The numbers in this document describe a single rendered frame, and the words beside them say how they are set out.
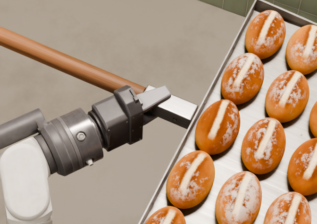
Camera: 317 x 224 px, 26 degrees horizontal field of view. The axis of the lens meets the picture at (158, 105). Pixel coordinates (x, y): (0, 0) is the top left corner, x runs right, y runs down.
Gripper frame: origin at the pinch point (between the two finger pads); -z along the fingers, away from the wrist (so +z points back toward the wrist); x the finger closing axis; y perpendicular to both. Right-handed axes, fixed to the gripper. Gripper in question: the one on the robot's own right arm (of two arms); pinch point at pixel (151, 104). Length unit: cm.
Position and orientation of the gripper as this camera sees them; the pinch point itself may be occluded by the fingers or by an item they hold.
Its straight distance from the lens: 111.2
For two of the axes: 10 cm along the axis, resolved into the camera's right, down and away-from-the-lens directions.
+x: -0.4, 5.3, 8.5
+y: 4.9, 7.5, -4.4
